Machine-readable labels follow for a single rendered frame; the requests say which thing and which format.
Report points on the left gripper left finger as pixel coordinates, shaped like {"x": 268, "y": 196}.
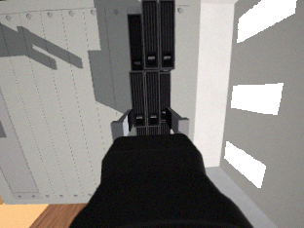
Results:
{"x": 123, "y": 126}

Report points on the light grey rectangular frame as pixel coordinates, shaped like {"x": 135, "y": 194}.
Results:
{"x": 64, "y": 77}

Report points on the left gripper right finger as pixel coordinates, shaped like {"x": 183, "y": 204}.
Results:
{"x": 176, "y": 123}

